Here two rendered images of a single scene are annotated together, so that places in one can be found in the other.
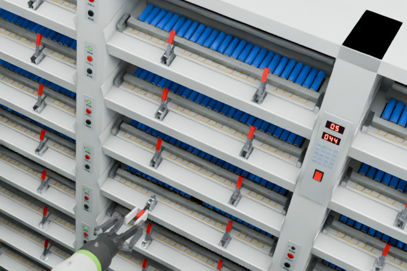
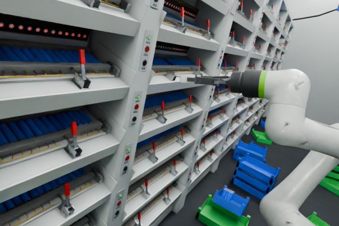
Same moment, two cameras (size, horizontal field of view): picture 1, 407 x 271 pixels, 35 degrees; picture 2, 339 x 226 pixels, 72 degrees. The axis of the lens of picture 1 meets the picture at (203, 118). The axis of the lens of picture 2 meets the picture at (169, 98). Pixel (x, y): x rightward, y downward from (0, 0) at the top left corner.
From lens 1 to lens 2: 214 cm
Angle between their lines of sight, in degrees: 76
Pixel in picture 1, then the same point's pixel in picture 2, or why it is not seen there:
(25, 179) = (41, 162)
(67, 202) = (103, 142)
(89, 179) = (142, 80)
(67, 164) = (112, 82)
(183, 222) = not seen: hidden behind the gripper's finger
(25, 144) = (57, 87)
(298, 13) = not seen: outside the picture
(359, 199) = not seen: hidden behind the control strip
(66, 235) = (93, 194)
